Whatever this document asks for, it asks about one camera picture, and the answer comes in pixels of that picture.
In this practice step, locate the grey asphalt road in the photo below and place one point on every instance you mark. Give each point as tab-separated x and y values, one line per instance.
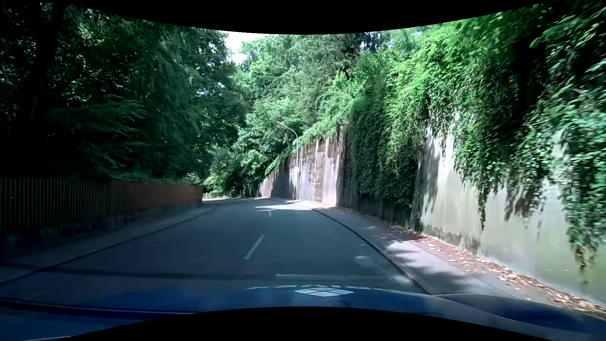
293	237

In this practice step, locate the road markings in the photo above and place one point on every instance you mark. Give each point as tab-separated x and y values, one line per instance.
253	247

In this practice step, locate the grey pavement with dry leaves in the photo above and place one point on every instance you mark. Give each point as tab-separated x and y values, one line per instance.
426	265

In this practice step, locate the car's own bonnet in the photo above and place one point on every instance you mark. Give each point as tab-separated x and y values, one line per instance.
199	303

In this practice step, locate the wood of tall trees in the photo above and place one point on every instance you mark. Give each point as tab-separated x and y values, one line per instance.
109	99

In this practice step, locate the brown wooden slat fence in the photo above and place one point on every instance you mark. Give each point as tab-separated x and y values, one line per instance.
94	201

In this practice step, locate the grey pavement beside fence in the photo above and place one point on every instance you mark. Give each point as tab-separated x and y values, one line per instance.
94	244

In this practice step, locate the grey curved lamp post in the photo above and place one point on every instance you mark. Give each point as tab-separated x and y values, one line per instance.
297	161

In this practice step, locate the trees above wall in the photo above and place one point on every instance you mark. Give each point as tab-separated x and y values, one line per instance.
284	94

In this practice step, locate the green creeper on wall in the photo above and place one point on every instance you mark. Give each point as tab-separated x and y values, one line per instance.
492	94

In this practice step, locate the tall concrete retaining wall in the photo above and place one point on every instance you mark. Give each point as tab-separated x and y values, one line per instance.
516	232

